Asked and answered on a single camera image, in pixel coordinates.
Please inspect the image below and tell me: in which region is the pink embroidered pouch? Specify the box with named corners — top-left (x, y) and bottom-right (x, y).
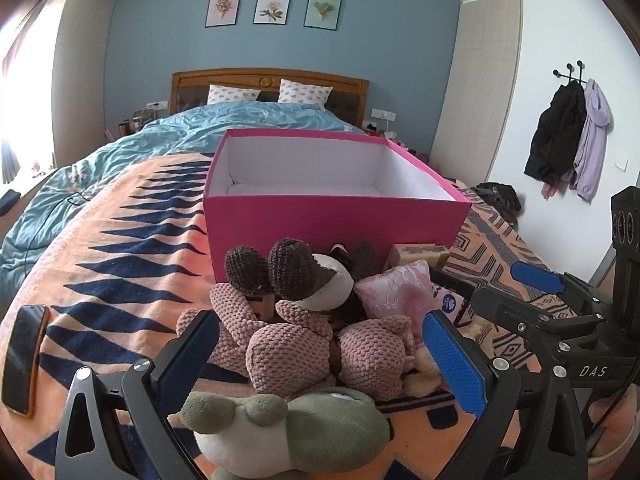
top-left (354, 259), bottom-right (433, 341)

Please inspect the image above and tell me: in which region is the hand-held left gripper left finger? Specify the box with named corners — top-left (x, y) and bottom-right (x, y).
top-left (54, 310), bottom-right (221, 480)

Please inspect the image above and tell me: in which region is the pink hanging garment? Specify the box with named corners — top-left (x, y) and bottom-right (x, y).
top-left (541, 170), bottom-right (576, 200)

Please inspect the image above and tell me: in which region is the black coat hook rack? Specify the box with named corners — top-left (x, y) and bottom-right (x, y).
top-left (552, 60), bottom-right (588, 86)

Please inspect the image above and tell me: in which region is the brown and white plush dog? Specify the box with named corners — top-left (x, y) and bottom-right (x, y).
top-left (224, 237), bottom-right (381, 326)

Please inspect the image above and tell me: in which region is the orange patterned blanket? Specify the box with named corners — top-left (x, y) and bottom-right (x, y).
top-left (0, 152), bottom-right (601, 480)

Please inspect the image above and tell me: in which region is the blue duvet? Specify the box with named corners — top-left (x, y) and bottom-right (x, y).
top-left (0, 101), bottom-right (368, 281)

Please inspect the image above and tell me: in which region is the black jacket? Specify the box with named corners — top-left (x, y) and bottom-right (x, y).
top-left (523, 81), bottom-right (587, 186)

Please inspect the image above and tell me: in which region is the dark clothes pile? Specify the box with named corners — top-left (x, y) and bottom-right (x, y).
top-left (472, 181), bottom-right (522, 226)

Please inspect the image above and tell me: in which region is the black smartphone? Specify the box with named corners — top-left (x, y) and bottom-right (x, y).
top-left (1, 304), bottom-right (51, 418)

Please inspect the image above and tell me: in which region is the lilac hoodie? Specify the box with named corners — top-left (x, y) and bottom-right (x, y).
top-left (570, 78), bottom-right (612, 203)

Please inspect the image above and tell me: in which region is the pink knitted plush bunny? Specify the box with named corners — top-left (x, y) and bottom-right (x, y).
top-left (176, 282), bottom-right (416, 401)

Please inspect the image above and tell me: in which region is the pink cardboard box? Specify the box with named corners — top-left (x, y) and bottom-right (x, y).
top-left (202, 128), bottom-right (472, 283)

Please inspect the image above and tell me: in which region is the white patterned pillow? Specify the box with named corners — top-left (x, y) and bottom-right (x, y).
top-left (206, 84), bottom-right (262, 105)
top-left (277, 78), bottom-right (333, 109)

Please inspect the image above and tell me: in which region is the green plush frog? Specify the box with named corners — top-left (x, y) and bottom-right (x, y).
top-left (179, 387), bottom-right (391, 480)

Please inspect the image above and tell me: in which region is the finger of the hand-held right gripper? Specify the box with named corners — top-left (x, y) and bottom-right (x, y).
top-left (510, 261), bottom-right (614, 314)
top-left (470, 285), bottom-right (609, 344)

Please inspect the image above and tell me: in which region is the wooden headboard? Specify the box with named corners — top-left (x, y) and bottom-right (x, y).
top-left (170, 68), bottom-right (370, 128)

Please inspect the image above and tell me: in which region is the beige wardrobe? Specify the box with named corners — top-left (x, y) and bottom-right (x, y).
top-left (52, 0), bottom-right (119, 167)
top-left (430, 0), bottom-right (522, 181)

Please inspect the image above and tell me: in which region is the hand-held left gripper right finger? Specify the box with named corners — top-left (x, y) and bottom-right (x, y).
top-left (422, 310), bottom-right (593, 480)

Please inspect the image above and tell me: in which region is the framed white flower picture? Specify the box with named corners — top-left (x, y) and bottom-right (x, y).
top-left (252, 0), bottom-right (291, 26)

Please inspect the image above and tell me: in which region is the beige packet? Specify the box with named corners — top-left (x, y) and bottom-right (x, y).
top-left (385, 242), bottom-right (451, 273)

